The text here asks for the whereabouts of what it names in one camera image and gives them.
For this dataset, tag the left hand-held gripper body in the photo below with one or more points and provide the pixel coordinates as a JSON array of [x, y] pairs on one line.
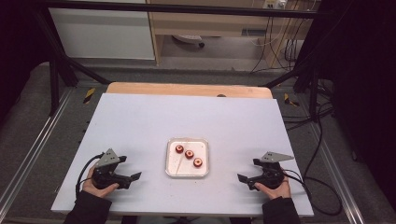
[[106, 174]]

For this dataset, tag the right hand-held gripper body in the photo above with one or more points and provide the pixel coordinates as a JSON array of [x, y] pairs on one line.
[[271, 174]]

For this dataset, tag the thin wooden skewer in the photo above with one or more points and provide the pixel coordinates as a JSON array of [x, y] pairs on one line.
[[178, 167]]

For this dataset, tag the white square tray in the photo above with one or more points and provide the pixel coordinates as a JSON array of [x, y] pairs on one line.
[[186, 169]]

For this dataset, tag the person's left hand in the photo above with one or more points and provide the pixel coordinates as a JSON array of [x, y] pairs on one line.
[[99, 191]]

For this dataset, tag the person's right hand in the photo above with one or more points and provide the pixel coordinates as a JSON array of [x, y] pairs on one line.
[[275, 193]]

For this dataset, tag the black metal stand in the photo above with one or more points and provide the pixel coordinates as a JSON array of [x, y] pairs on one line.
[[313, 93], [54, 81]]

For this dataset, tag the wooden table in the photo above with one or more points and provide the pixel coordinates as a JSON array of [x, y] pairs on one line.
[[186, 90]]

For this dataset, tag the white cabinet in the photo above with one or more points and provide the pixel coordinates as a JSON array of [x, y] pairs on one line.
[[102, 34]]

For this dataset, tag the black curtain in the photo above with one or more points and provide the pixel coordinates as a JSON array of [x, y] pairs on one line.
[[18, 46], [367, 77]]

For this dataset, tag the grey chair base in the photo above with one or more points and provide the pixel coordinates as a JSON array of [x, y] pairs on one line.
[[188, 39]]

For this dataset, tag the light wooden desk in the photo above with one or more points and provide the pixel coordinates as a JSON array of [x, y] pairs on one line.
[[199, 23]]

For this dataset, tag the white power strip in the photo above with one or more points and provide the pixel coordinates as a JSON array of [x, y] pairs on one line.
[[274, 3]]

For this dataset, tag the black metal crossbar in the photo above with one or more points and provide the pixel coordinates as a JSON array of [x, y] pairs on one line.
[[186, 9]]

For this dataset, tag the aluminium floor rail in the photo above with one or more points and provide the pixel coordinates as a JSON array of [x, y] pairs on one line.
[[339, 177], [34, 149]]

